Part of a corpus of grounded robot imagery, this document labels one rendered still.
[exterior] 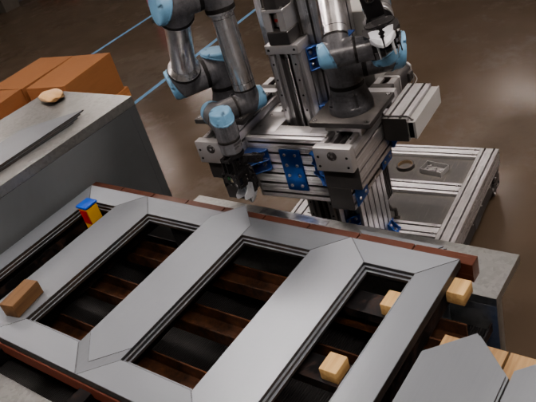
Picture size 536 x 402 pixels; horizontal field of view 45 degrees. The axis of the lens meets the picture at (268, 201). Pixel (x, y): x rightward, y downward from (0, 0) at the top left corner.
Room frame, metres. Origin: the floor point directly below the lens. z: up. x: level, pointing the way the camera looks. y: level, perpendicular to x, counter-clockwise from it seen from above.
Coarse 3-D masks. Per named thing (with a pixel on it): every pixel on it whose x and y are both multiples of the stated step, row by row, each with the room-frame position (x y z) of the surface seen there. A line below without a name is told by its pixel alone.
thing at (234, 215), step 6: (234, 210) 1.89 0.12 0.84; (210, 216) 1.90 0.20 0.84; (216, 216) 1.89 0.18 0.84; (222, 216) 1.87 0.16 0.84; (228, 216) 1.86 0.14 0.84; (234, 216) 1.85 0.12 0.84; (240, 216) 1.84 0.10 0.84; (246, 216) 1.83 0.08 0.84; (240, 222) 1.81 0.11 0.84; (246, 222) 1.80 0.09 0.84
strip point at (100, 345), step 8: (96, 336) 1.46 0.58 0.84; (104, 336) 1.45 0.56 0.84; (96, 344) 1.43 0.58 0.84; (104, 344) 1.42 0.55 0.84; (112, 344) 1.41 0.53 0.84; (120, 344) 1.40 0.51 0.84; (96, 352) 1.39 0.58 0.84; (104, 352) 1.38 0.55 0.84; (112, 352) 1.37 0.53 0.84; (88, 360) 1.37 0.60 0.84
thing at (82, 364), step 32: (64, 224) 2.17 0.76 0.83; (160, 224) 1.99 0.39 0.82; (192, 224) 1.89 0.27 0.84; (224, 256) 1.66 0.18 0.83; (64, 288) 1.76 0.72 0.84; (192, 288) 1.55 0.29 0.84; (352, 288) 1.35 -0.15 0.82; (32, 320) 1.65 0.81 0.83; (160, 320) 1.45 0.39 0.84; (320, 320) 1.25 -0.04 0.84; (128, 352) 1.36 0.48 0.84; (96, 384) 1.27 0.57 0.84; (384, 384) 1.00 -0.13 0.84
